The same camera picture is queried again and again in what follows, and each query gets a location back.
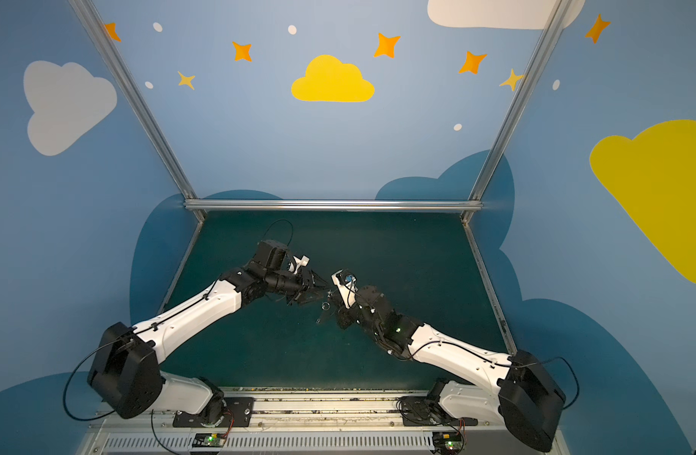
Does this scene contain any right controller board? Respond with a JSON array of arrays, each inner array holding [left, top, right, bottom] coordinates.
[[431, 432, 465, 455]]

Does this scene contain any aluminium left corner post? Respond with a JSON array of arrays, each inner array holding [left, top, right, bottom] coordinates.
[[69, 0, 197, 202]]

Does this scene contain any black left camera cable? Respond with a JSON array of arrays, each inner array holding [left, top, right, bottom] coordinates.
[[261, 219, 296, 248]]

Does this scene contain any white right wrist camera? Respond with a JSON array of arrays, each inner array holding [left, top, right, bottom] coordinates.
[[332, 269, 357, 309]]

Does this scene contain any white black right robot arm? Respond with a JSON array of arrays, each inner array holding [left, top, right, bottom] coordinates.
[[328, 284, 566, 452]]

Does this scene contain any left controller board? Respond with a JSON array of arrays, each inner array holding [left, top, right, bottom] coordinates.
[[192, 433, 226, 449]]

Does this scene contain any controller board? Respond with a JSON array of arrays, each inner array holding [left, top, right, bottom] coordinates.
[[192, 433, 226, 449], [431, 432, 465, 455]]

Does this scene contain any aluminium corner post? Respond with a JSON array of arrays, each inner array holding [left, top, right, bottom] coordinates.
[[69, 0, 197, 202], [461, 0, 573, 228]]

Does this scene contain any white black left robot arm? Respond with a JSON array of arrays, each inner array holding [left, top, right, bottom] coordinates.
[[87, 240, 328, 428]]

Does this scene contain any aluminium right corner post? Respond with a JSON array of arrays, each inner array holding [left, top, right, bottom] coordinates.
[[461, 0, 573, 228]]

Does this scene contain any aluminium back frame rail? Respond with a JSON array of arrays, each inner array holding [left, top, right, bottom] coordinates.
[[185, 199, 482, 212]]

